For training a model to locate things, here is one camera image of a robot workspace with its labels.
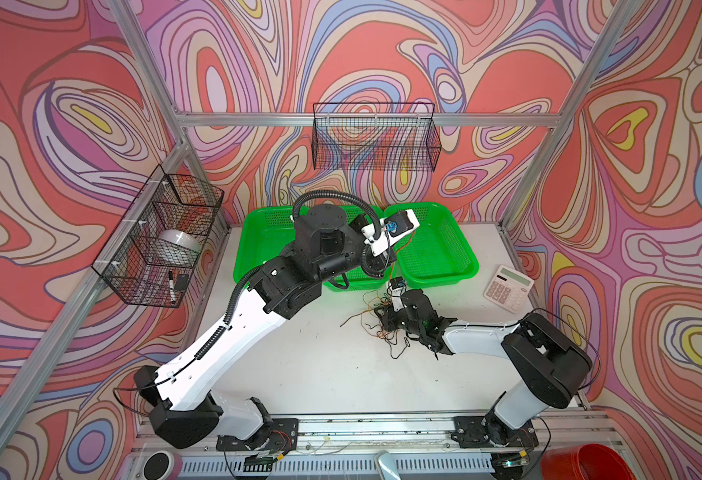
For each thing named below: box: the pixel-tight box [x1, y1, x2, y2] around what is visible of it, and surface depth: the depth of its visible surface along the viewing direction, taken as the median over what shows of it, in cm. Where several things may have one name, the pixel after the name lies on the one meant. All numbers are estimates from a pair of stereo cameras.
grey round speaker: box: [142, 450, 175, 480], surface depth 67 cm
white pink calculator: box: [483, 265, 535, 314], surface depth 101 cm
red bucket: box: [540, 444, 636, 480], surface depth 61 cm
